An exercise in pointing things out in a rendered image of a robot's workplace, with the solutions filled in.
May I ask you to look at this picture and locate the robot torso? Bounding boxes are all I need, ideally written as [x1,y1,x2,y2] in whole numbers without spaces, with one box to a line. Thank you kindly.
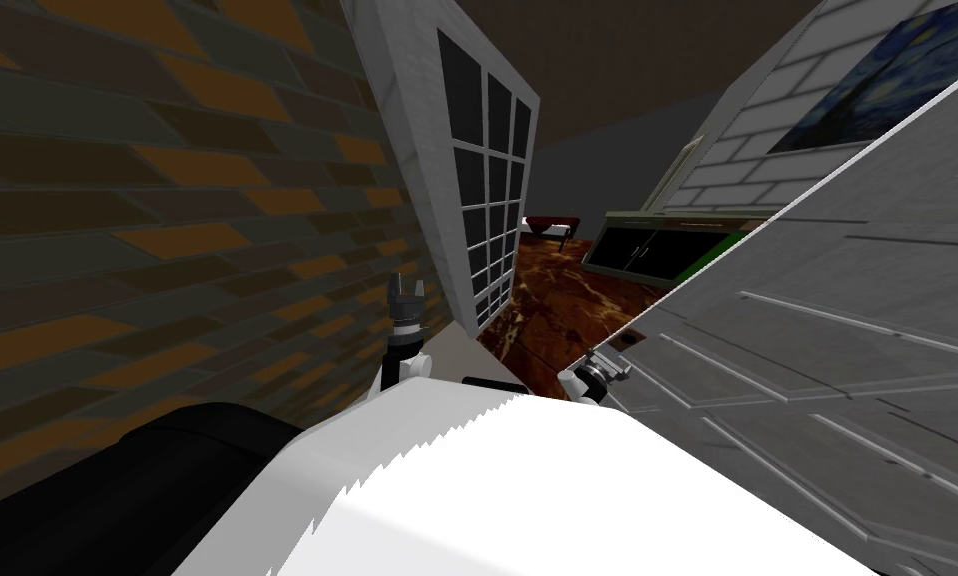
[170,373,882,576]

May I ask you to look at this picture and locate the white framed window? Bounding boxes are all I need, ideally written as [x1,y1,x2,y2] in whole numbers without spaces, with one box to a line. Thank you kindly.
[341,0,542,338]

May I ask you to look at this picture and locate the dark red small table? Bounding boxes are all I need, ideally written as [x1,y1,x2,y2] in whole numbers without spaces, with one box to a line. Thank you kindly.
[523,212,583,254]

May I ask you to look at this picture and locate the green dark cabinet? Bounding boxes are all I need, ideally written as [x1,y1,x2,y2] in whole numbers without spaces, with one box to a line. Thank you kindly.
[581,206,778,290]

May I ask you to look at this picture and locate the grey panelled door leaf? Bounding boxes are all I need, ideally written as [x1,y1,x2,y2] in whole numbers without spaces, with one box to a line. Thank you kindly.
[590,74,958,576]

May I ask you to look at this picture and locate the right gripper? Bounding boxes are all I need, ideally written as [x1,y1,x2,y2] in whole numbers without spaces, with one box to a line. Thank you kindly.
[585,349,633,386]

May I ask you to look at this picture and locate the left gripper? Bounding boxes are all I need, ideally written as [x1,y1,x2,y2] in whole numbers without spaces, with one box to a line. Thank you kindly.
[387,271,427,333]

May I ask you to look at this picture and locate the blue painting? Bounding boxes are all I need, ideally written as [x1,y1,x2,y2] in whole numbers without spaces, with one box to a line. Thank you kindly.
[766,0,958,156]

